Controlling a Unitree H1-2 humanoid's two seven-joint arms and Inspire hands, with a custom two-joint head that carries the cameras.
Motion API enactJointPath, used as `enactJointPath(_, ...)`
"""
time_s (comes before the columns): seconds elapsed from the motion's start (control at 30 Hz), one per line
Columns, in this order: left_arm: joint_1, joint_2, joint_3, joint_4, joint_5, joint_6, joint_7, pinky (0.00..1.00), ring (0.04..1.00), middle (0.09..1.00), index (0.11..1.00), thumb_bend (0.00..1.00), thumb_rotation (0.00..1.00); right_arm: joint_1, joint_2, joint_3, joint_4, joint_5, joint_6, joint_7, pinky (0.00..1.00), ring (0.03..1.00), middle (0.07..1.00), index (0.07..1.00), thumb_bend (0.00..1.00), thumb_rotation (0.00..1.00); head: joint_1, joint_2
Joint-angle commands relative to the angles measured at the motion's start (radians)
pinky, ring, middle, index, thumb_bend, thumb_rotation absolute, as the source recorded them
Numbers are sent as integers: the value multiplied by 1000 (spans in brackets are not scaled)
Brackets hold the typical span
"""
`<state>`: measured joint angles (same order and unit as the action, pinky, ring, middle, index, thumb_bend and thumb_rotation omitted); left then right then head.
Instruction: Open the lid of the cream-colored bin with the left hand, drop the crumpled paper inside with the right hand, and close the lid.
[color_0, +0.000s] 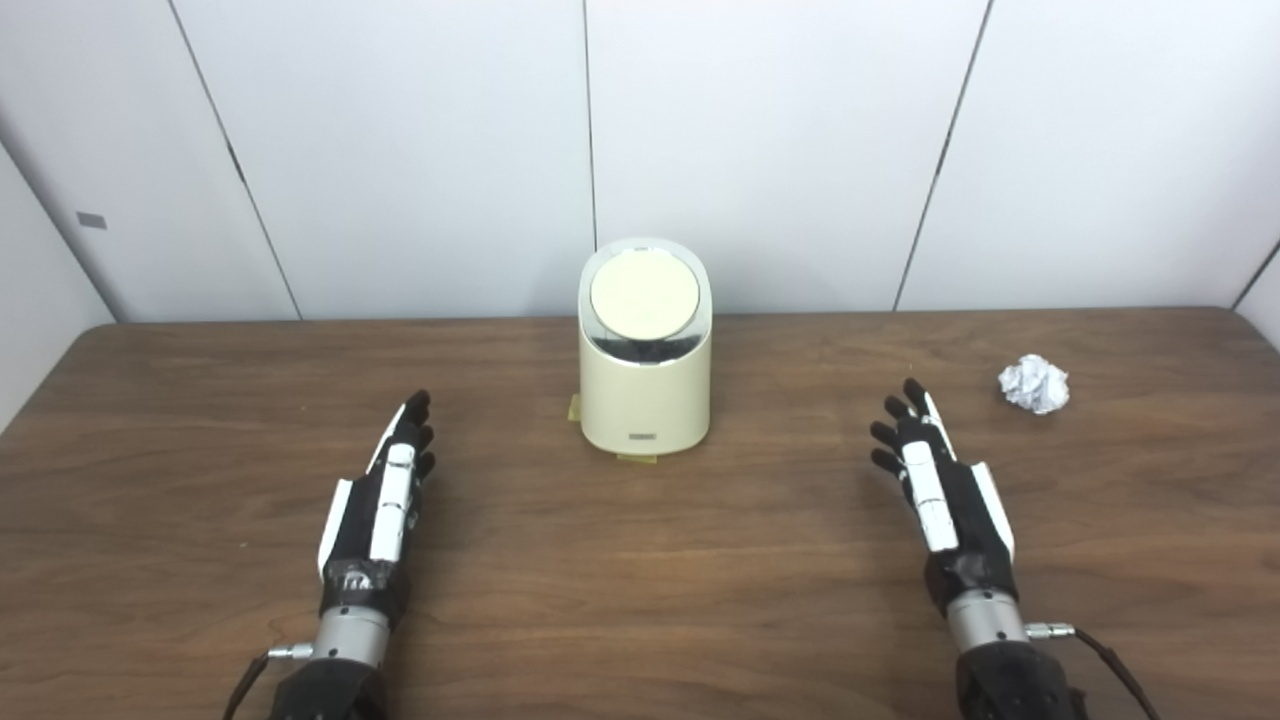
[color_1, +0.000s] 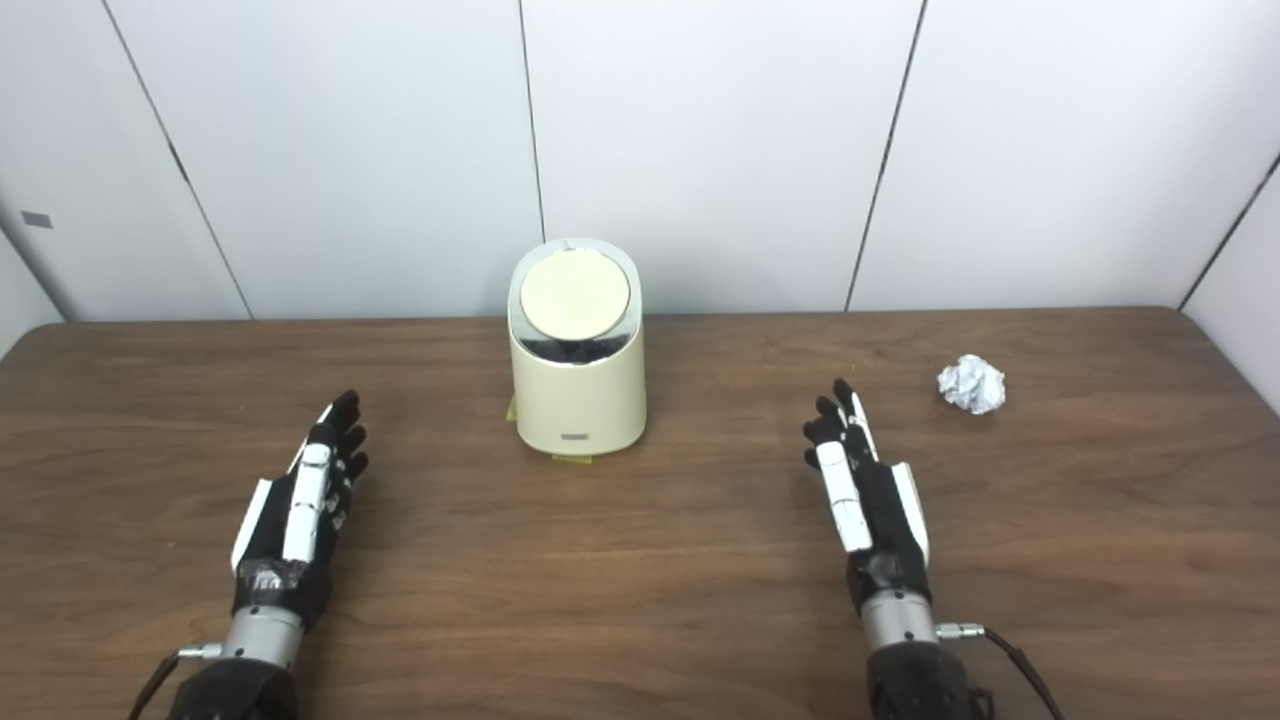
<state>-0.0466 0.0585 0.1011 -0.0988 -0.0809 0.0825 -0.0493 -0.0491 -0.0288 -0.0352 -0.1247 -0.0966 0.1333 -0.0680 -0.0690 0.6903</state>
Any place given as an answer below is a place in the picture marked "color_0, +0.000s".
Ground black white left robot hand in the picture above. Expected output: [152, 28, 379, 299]
[317, 390, 437, 629]

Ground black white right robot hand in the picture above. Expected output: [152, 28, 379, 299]
[870, 377, 1019, 616]

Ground white paper ball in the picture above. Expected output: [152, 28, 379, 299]
[998, 354, 1070, 416]

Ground cream-colored bin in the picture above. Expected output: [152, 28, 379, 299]
[578, 238, 713, 457]

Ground round cream bin lid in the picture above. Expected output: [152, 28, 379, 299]
[589, 250, 701, 341]

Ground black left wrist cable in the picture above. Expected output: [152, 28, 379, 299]
[222, 644, 316, 720]

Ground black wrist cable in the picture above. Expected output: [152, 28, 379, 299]
[1025, 622, 1161, 720]
[222, 644, 316, 720]

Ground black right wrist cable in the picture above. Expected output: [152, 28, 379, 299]
[1025, 622, 1161, 720]

